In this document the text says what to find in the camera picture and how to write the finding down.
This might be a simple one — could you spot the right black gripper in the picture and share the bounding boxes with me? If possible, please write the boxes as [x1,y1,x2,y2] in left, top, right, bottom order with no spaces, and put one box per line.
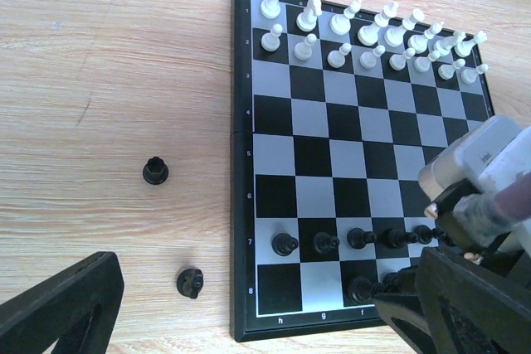
[373,233,530,353]

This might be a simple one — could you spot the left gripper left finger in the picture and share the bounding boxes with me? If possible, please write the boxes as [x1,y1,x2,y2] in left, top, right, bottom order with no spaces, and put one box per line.
[1,251,124,353]

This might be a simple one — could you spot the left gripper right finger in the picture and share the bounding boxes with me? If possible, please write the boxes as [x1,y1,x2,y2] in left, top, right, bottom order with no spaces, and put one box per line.
[416,249,530,353]

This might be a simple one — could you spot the black pawn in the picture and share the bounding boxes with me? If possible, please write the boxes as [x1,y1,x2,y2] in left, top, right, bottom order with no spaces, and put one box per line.
[413,225,446,245]

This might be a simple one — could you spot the black knight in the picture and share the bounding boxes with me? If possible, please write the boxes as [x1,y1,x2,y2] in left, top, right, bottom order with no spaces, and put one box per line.
[176,269,204,299]

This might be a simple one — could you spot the black piece lowest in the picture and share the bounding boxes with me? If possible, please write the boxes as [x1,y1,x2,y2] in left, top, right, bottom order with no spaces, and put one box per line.
[271,233,299,257]

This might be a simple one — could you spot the white pawn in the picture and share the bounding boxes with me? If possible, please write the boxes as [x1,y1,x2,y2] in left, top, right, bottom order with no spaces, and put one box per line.
[261,23,283,52]
[294,33,317,61]

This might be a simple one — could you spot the black and silver chessboard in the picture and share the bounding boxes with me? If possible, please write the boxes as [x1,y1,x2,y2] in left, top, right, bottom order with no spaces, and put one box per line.
[231,0,494,342]

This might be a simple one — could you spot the white rook far right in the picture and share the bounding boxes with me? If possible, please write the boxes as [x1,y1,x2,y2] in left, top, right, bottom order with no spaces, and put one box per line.
[454,31,487,58]

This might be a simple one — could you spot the white rook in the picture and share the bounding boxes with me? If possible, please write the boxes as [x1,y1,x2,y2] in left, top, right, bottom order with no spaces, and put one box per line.
[454,31,487,58]
[261,0,280,19]

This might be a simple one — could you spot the white knight back right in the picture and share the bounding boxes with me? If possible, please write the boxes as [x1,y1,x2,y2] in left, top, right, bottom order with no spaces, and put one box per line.
[433,31,466,57]

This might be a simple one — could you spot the white bishop back right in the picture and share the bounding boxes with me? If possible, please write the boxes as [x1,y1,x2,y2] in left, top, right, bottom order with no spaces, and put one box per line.
[407,21,444,55]

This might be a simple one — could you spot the white king back row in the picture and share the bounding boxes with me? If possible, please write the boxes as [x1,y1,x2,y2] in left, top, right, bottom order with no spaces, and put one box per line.
[384,8,425,47]

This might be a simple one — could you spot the white queen back row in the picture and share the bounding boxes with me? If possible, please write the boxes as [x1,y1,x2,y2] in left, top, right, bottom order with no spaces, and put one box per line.
[358,2,399,46]

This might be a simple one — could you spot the white bishop back row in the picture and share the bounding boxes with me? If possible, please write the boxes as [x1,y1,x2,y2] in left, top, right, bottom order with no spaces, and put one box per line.
[329,0,363,36]

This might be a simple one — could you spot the white knight back row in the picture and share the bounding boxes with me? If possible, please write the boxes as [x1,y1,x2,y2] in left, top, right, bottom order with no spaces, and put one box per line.
[296,0,322,32]

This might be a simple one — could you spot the white rook far left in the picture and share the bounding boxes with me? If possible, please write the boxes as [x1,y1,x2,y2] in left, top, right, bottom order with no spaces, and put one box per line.
[261,0,280,19]

